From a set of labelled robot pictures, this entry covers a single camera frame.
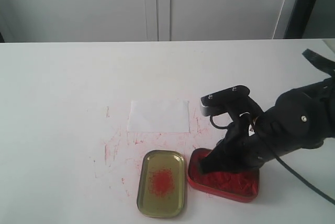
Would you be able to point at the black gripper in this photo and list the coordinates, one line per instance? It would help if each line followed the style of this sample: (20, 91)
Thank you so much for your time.
(248, 142)

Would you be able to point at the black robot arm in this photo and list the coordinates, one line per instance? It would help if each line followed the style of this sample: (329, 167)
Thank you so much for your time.
(302, 118)

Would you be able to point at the red ink paste tin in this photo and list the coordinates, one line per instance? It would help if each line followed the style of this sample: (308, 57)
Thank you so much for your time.
(242, 187)

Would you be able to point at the gold tin lid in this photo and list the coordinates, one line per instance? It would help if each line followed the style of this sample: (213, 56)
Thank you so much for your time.
(162, 184)

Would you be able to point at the white paper sheet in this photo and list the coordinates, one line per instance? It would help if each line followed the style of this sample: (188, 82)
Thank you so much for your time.
(159, 116)

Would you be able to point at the white cabinet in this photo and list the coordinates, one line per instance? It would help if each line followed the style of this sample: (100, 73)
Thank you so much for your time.
(143, 20)

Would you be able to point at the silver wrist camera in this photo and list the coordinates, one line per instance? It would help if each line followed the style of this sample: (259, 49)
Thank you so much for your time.
(216, 103)

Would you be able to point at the dark door frame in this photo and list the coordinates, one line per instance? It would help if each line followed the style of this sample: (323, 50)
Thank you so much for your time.
(299, 19)

